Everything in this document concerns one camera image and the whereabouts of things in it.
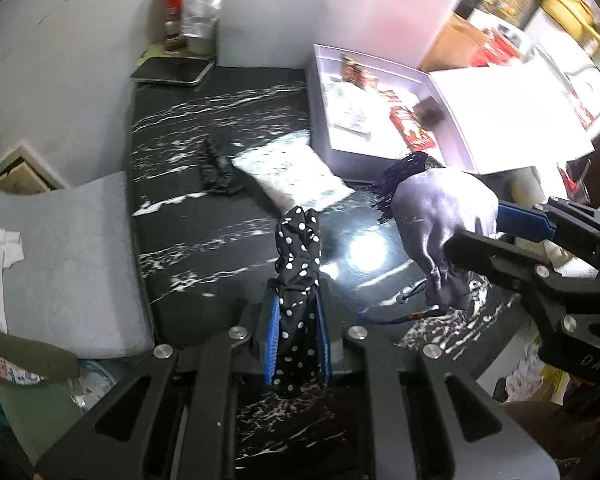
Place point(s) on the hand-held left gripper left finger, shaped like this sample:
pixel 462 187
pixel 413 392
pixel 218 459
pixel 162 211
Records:
pixel 271 342

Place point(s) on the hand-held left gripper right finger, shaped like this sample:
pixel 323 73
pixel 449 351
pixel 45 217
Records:
pixel 324 345

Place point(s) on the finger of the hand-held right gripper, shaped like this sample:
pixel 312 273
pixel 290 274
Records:
pixel 522 221
pixel 490 255

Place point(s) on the black polka dot scrunchie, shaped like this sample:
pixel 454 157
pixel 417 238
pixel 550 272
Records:
pixel 296 280

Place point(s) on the lilac gift box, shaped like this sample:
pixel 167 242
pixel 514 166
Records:
pixel 460 105

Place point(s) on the red snack packet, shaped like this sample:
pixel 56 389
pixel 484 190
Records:
pixel 412 128

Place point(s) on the small dark brown packet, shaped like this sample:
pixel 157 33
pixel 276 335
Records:
pixel 427 110

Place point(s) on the white snack packet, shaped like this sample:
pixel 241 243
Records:
pixel 290 172
pixel 351 110

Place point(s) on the brown gold candy wrapper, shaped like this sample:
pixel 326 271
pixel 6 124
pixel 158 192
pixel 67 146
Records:
pixel 357 72

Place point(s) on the beige figurine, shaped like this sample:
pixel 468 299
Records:
pixel 555 256

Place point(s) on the red packets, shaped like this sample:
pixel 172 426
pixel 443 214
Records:
pixel 496 50

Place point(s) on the brown cardboard box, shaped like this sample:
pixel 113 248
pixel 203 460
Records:
pixel 455 42

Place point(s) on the yellow plastic container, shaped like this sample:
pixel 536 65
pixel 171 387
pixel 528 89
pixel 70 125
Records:
pixel 575 10

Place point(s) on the olive cloth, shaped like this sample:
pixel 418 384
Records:
pixel 25 355

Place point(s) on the white cloth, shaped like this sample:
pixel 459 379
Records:
pixel 0 252

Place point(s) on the white foam board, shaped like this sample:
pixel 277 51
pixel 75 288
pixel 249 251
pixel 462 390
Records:
pixel 330 5

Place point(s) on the black smartphone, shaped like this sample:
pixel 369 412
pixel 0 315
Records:
pixel 172 70

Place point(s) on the green coaster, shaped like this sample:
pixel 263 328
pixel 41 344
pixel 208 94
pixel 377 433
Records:
pixel 152 53

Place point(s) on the white plastic wrapped jar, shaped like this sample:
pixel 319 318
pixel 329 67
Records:
pixel 202 15

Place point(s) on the red label spice jar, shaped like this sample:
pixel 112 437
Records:
pixel 177 7

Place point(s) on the wooden picture frame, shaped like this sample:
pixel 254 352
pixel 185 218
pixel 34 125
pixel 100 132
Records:
pixel 22 170

